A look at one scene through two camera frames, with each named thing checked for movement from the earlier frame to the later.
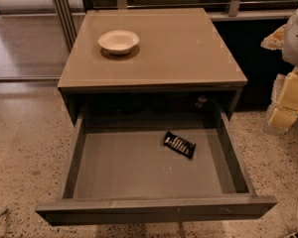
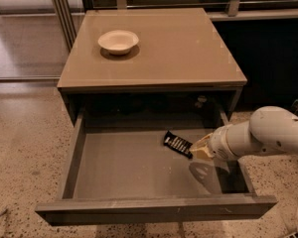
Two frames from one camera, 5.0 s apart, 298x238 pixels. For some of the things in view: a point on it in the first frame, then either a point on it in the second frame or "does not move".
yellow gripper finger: (288, 100) → (202, 153)
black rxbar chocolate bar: (180, 144) does not move
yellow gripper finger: (275, 40) → (201, 144)
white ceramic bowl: (119, 42) does not move
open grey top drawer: (128, 175) does not move
